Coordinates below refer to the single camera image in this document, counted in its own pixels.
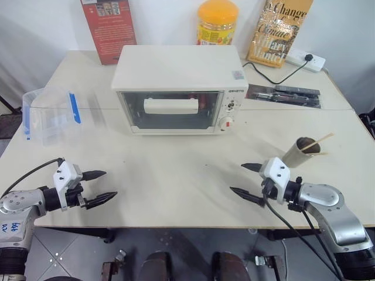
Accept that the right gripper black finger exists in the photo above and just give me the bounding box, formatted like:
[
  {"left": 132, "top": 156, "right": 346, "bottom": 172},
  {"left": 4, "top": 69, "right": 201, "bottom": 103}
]
[
  {"left": 240, "top": 162, "right": 262, "bottom": 174},
  {"left": 229, "top": 186, "right": 266, "bottom": 207}
]

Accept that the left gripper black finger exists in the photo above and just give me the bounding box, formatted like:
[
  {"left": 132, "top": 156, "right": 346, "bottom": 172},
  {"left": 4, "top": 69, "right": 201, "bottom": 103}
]
[
  {"left": 81, "top": 170, "right": 107, "bottom": 181},
  {"left": 85, "top": 191, "right": 118, "bottom": 210}
]

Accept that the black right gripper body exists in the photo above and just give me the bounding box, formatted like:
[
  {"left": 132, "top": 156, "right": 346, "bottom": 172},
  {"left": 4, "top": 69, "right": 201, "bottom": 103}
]
[{"left": 261, "top": 178, "right": 278, "bottom": 203}]

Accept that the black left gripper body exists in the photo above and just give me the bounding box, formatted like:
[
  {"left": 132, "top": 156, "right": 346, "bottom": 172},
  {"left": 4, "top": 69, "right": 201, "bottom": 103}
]
[{"left": 66, "top": 184, "right": 88, "bottom": 209}]

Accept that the white toaster oven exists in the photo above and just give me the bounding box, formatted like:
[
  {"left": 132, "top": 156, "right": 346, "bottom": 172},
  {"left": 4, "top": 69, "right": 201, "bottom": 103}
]
[{"left": 111, "top": 44, "right": 250, "bottom": 136}]

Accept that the beige paper cup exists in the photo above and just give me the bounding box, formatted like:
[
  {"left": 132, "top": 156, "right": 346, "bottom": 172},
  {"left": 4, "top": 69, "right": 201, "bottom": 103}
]
[{"left": 281, "top": 136, "right": 323, "bottom": 169}]

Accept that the clear container with blue clips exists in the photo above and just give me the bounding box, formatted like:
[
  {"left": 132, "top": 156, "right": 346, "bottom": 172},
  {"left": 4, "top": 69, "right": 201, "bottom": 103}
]
[{"left": 22, "top": 87, "right": 86, "bottom": 148}]

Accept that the table caster wheel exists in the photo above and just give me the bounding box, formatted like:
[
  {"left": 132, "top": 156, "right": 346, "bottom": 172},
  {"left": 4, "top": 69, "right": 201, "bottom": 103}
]
[
  {"left": 254, "top": 254, "right": 284, "bottom": 281},
  {"left": 100, "top": 248, "right": 127, "bottom": 281}
]

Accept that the long wooden stick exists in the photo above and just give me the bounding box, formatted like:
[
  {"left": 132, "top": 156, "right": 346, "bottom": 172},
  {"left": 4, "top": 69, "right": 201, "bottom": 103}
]
[{"left": 301, "top": 132, "right": 335, "bottom": 153}]

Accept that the dark rounded shape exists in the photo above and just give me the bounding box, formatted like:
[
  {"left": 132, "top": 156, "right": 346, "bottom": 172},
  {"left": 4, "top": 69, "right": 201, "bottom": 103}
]
[
  {"left": 211, "top": 251, "right": 250, "bottom": 281},
  {"left": 139, "top": 251, "right": 173, "bottom": 281}
]

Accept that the black pen packet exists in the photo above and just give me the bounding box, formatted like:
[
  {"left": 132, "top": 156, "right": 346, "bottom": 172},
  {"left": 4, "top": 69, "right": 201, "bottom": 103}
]
[{"left": 245, "top": 83, "right": 322, "bottom": 110}]

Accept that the dark stand beside table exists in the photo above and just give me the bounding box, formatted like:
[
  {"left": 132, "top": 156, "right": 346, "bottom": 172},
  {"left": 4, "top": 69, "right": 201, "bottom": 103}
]
[{"left": 0, "top": 94, "right": 23, "bottom": 141}]

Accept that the black equipment beside table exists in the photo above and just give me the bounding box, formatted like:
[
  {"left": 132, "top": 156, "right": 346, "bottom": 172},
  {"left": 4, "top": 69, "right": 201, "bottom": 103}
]
[{"left": 358, "top": 105, "right": 375, "bottom": 142}]

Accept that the white power strip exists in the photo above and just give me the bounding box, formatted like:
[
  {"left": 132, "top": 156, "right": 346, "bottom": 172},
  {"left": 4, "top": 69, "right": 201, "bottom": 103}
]
[{"left": 285, "top": 47, "right": 327, "bottom": 74}]

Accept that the gold book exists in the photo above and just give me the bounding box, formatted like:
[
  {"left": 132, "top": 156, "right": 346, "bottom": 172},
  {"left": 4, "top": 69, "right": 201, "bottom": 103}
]
[{"left": 246, "top": 0, "right": 315, "bottom": 69}]

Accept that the red book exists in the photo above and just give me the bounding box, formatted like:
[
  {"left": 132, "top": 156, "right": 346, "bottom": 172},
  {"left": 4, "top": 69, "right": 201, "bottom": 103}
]
[{"left": 80, "top": 0, "right": 139, "bottom": 66}]

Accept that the yellow plastic jar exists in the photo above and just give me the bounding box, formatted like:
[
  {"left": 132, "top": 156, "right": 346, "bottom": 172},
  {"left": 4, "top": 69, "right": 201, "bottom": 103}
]
[{"left": 196, "top": 0, "right": 240, "bottom": 46}]

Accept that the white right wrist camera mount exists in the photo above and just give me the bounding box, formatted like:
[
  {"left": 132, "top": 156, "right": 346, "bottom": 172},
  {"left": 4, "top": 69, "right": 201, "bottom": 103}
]
[{"left": 258, "top": 156, "right": 291, "bottom": 205}]

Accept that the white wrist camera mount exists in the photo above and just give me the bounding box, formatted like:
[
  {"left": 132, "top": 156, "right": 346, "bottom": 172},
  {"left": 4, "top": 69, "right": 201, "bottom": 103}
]
[
  {"left": 258, "top": 156, "right": 291, "bottom": 205},
  {"left": 52, "top": 160, "right": 84, "bottom": 211}
]

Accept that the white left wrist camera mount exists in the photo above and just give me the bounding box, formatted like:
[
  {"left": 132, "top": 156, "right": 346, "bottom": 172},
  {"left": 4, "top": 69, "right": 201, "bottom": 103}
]
[{"left": 52, "top": 160, "right": 84, "bottom": 211}]

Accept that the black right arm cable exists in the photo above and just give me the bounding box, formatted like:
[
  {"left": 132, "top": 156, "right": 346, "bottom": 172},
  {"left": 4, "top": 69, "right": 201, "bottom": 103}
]
[{"left": 262, "top": 179, "right": 345, "bottom": 281}]

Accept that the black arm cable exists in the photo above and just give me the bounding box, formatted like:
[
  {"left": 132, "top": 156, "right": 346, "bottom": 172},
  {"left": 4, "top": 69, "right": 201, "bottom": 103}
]
[
  {"left": 262, "top": 179, "right": 345, "bottom": 281},
  {"left": 0, "top": 157, "right": 65, "bottom": 200}
]

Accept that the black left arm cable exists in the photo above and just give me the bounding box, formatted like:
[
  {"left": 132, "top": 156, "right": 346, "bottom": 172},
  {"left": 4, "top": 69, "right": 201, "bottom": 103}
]
[{"left": 0, "top": 157, "right": 65, "bottom": 200}]

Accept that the white floor cable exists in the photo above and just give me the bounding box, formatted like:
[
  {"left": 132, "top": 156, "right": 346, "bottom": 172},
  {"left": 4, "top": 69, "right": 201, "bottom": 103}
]
[{"left": 280, "top": 239, "right": 291, "bottom": 281}]

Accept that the black power cord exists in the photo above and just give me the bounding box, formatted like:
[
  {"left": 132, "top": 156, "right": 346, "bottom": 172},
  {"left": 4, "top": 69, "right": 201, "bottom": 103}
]
[{"left": 242, "top": 59, "right": 308, "bottom": 86}]

